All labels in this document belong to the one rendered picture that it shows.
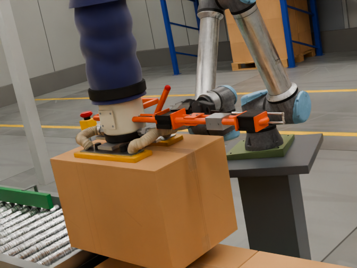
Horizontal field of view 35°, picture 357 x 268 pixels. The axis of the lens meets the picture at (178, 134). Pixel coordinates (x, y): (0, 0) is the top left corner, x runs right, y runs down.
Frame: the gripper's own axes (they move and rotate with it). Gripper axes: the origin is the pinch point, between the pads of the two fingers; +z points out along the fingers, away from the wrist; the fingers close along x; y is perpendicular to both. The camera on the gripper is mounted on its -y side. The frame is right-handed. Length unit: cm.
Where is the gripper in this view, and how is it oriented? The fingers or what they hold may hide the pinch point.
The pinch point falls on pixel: (176, 118)
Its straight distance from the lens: 207.4
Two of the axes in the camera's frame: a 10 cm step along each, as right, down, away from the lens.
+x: -1.8, -9.6, -2.3
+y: -7.5, -0.2, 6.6
